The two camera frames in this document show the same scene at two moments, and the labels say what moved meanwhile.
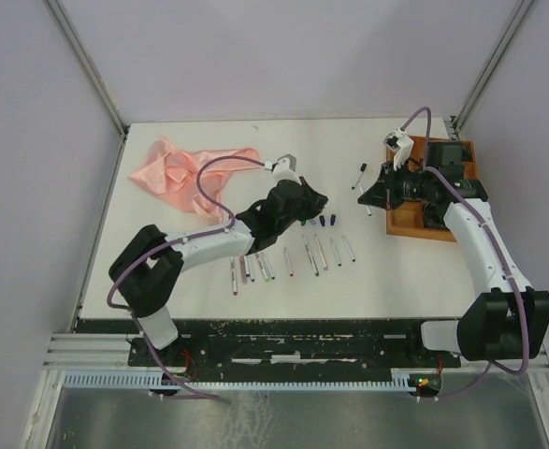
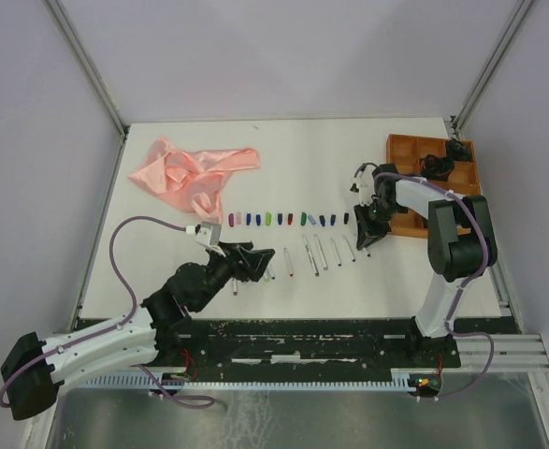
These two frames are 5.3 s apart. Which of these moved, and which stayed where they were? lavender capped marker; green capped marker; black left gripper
Moved: black left gripper
Stayed: lavender capped marker; green capped marker
